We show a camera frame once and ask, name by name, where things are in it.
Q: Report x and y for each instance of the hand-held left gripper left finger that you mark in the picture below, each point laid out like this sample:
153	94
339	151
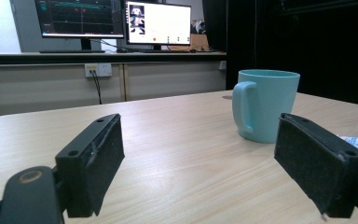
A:
88	161

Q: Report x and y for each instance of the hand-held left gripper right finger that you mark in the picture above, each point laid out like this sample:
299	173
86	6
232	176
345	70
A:
318	158

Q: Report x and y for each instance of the light blue cup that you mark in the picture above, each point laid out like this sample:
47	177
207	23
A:
265	105

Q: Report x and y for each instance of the long grey desk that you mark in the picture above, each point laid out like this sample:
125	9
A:
105	77

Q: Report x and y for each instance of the black keyboard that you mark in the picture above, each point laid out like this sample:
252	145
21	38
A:
71	51

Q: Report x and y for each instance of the black curtain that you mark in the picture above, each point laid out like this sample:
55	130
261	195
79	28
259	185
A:
292	43

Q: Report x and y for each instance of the dark-screen computer monitor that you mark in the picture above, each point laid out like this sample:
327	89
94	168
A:
80	18

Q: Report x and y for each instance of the white-screen computer monitor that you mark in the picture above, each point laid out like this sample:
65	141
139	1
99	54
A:
158	23

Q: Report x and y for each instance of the brown cardboard box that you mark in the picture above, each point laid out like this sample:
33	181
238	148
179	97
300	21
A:
199	40

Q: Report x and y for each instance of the white wall socket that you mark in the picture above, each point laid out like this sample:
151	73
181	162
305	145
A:
99	69

